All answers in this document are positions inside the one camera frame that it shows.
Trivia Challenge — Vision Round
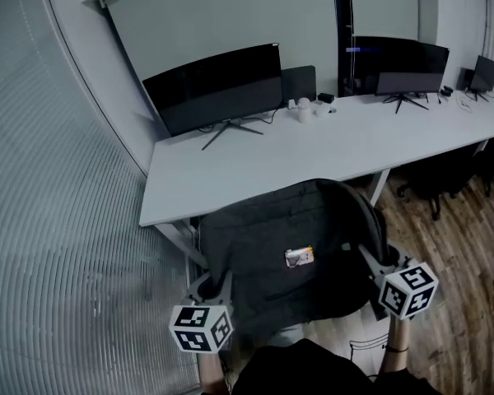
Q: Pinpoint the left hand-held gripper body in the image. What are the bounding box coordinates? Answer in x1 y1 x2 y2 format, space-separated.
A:
168 295 235 354

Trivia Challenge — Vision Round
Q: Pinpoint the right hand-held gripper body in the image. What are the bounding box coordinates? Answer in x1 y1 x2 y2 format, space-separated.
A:
370 260 440 323

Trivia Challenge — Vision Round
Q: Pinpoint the dark grey backpack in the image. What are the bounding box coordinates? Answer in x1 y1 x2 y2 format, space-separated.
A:
197 178 390 337

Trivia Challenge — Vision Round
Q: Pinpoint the person's right forearm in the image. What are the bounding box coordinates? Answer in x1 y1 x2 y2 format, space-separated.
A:
377 315 411 377

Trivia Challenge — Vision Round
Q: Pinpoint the person's left forearm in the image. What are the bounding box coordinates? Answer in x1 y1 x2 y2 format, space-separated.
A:
197 350 231 395

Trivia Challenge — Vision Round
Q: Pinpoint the white table leg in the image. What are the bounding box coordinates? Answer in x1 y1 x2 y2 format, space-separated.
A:
367 169 393 208

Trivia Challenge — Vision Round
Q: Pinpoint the person's white printed garment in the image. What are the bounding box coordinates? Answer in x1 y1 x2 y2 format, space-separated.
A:
348 332 391 377

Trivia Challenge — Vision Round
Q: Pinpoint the small printed card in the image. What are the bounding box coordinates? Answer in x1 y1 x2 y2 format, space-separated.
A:
284 244 315 270

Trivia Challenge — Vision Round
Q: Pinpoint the person's black top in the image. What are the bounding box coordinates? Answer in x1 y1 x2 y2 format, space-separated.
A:
229 337 440 395

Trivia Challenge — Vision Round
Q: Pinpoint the white table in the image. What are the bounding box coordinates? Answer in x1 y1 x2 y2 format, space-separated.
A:
138 90 494 228

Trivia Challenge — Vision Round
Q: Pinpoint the white cylindrical cup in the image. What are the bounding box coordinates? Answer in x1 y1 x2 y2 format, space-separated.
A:
297 97 313 124

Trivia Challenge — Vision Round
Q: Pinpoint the black speaker box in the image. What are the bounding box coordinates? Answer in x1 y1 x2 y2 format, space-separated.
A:
459 67 476 92

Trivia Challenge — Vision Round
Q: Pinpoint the black monitor with tripod stand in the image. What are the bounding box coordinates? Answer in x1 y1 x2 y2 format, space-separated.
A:
351 35 451 115

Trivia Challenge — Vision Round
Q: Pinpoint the large black curved monitor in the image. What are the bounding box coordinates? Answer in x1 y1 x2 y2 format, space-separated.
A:
142 42 284 151

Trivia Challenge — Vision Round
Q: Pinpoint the black desk divider panel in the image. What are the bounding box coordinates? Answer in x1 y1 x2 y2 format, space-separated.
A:
280 65 317 105

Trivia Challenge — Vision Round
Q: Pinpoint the small black monitor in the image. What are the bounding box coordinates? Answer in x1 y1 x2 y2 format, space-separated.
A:
464 54 494 104

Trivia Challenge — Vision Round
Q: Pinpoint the black window pillar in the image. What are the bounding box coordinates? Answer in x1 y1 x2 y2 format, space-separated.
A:
332 0 356 98

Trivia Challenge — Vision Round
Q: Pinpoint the narrow white roller blind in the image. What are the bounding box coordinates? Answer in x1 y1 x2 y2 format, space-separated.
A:
347 0 422 41

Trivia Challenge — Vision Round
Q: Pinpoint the white table leg frame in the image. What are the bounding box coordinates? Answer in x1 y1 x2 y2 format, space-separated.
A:
153 216 210 272

